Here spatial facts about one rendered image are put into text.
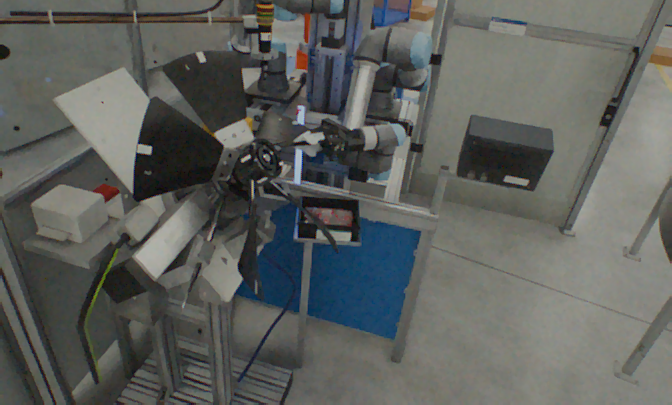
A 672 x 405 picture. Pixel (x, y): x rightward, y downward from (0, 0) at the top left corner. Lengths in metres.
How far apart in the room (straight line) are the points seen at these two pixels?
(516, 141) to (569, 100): 1.61
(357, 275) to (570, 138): 1.78
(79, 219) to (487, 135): 1.27
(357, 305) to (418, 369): 0.44
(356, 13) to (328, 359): 1.58
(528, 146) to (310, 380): 1.36
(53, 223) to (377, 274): 1.20
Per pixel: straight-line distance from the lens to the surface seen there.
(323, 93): 2.19
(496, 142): 1.50
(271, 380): 2.09
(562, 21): 2.96
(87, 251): 1.55
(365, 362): 2.28
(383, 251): 1.86
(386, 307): 2.07
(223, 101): 1.27
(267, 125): 1.46
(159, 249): 1.09
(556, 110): 3.11
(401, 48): 1.54
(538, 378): 2.50
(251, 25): 1.17
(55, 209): 1.57
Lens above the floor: 1.82
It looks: 31 degrees down
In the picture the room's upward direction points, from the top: 5 degrees clockwise
